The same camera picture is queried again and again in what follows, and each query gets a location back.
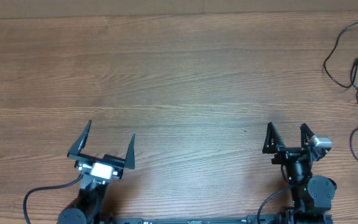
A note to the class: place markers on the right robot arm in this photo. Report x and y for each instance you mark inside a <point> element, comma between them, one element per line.
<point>311,194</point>

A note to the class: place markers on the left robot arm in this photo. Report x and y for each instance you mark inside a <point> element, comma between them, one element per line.
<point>87,205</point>

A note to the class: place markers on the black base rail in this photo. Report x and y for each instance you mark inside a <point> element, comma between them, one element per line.
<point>250,219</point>

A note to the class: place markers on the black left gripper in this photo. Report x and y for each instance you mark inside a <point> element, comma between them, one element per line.
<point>84,162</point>

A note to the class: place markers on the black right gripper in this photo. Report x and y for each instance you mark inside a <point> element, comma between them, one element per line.
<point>286,152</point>

